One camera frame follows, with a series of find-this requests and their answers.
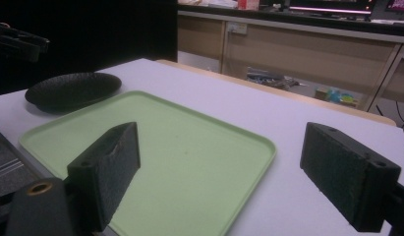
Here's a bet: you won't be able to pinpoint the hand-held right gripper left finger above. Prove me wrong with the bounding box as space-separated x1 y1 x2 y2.
66 121 142 234

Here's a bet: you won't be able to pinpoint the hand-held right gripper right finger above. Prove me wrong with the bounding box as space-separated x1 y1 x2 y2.
300 121 403 234

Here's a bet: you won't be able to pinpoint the black textured plate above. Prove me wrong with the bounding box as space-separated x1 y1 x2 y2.
25 72 123 115

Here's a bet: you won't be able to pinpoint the black curtain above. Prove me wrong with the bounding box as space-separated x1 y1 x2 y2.
0 0 179 96

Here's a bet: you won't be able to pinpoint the blue and green toys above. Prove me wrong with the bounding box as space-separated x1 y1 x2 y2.
314 87 360 108

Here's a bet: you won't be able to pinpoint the light green plastic tray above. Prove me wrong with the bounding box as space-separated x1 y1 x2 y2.
18 90 278 236

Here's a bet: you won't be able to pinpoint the dark grey case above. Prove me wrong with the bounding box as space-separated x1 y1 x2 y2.
0 126 43 214

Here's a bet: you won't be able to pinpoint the pile of grey packets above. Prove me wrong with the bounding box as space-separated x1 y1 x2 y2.
246 67 310 91

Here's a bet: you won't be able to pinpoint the wide computer monitor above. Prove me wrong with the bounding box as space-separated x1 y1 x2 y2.
288 0 376 17

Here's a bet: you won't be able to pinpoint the small computer monitor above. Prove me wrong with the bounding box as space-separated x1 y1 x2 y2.
385 0 404 14

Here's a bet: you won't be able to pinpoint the red and white box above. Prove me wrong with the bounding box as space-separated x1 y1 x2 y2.
237 0 260 11

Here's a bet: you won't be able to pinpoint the black cable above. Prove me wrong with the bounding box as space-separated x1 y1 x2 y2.
375 99 404 130

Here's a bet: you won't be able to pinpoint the white wall socket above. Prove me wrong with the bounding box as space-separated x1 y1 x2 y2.
227 22 249 35

